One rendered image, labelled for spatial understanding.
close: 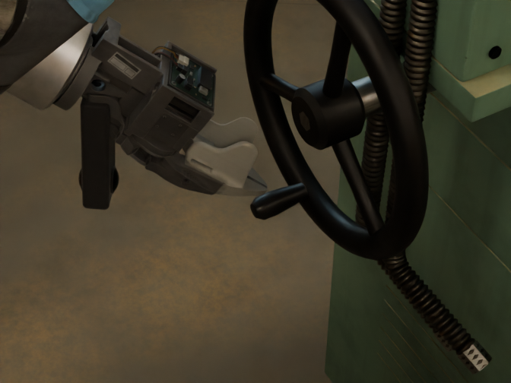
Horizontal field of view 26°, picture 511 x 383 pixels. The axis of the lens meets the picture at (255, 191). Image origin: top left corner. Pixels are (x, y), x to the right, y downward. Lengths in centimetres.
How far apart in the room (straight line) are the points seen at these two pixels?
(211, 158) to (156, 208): 108
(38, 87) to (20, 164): 125
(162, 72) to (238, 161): 11
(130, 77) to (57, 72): 6
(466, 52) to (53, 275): 117
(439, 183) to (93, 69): 48
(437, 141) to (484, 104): 26
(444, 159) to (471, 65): 28
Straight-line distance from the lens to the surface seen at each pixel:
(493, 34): 96
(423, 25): 97
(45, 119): 226
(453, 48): 96
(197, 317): 188
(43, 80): 92
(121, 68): 94
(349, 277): 156
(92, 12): 74
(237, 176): 99
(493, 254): 122
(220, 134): 101
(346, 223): 107
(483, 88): 97
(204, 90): 95
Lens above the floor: 149
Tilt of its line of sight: 46 degrees down
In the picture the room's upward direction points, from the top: straight up
